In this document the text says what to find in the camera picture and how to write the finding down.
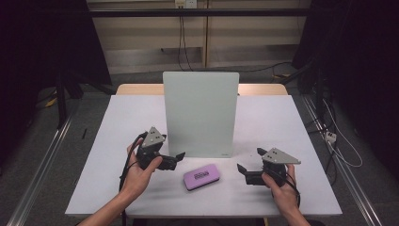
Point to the person's right hand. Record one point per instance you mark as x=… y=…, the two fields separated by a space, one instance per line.
x=282 y=194

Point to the purple whiteboard eraser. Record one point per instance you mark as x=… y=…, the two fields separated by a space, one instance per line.
x=201 y=176

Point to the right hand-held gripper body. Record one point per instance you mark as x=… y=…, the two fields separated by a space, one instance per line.
x=276 y=158

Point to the pale green glass whiteboard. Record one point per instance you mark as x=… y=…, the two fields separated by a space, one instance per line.
x=200 y=116

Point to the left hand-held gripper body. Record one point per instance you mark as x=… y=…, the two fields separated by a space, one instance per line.
x=152 y=139

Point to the aluminium floor rail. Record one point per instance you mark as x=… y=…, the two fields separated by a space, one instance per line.
x=37 y=175
x=348 y=175

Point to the person's left hand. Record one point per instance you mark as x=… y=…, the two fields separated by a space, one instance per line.
x=138 y=179

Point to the black pen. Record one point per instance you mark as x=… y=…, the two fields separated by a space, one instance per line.
x=84 y=133

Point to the black horizontal bar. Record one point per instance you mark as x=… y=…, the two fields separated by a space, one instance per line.
x=200 y=12

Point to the black metal stand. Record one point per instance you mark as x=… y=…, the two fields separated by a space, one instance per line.
x=62 y=100

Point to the white power strip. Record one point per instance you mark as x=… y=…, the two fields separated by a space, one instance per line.
x=330 y=137

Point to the white wall outlet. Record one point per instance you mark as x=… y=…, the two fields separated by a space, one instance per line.
x=185 y=3

